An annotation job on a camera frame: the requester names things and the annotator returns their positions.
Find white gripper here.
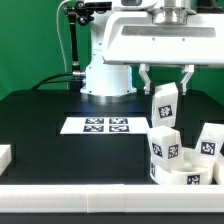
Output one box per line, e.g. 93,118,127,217
103,12,224,95

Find white round stool seat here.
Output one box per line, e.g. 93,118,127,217
150,147,213,185

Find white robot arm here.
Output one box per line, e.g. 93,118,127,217
80,0,224,98

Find white marker base sheet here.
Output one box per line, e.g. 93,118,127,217
60,117,149,135

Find white front fence bar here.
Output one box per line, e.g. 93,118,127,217
0,185,224,213

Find white left fence piece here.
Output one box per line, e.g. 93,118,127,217
0,145,12,176

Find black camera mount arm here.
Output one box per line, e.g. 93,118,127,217
64,0,112,77

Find white cable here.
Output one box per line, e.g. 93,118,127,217
55,0,73,74

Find black cables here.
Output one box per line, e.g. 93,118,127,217
31,72,86,91

